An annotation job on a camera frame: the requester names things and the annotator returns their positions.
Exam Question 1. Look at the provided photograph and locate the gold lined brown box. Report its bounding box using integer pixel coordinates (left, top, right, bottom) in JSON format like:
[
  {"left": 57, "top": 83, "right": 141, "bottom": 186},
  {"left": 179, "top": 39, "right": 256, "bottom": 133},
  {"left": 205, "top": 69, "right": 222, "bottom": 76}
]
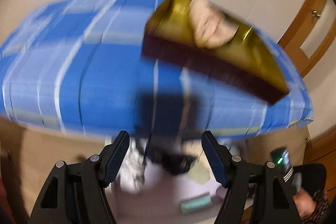
[{"left": 142, "top": 0, "right": 289, "bottom": 104}]

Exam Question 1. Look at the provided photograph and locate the mint green packet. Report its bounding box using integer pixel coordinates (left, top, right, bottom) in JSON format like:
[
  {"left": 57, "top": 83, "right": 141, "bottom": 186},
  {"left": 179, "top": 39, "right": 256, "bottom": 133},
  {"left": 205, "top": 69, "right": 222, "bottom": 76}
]
[{"left": 180, "top": 193, "right": 212, "bottom": 214}]

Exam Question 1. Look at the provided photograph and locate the person's right hand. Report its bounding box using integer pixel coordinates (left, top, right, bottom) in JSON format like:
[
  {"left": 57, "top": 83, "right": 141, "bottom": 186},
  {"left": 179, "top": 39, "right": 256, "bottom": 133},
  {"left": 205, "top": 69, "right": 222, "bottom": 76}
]
[{"left": 293, "top": 188, "right": 316, "bottom": 218}]

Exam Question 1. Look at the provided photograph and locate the wooden door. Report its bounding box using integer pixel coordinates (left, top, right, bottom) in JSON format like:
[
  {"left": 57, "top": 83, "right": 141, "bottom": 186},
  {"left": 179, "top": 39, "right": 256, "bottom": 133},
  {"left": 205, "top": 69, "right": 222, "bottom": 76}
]
[{"left": 278, "top": 0, "right": 335, "bottom": 77}]

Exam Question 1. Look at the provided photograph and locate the blue plaid mattress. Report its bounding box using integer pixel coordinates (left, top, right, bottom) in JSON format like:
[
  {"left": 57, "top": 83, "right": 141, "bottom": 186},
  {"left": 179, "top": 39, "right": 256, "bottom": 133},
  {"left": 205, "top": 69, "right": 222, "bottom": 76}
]
[{"left": 1, "top": 0, "right": 313, "bottom": 136}]

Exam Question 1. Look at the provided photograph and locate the beige pink garment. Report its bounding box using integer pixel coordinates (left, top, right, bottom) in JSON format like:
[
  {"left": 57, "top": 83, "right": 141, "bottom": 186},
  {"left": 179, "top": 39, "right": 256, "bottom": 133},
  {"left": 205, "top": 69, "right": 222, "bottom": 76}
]
[{"left": 189, "top": 0, "right": 239, "bottom": 49}]

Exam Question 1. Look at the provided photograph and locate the light green knit sock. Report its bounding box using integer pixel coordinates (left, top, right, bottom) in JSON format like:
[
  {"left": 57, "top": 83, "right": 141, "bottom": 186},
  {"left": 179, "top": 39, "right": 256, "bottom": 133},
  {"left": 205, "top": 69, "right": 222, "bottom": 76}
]
[{"left": 187, "top": 160, "right": 213, "bottom": 185}]

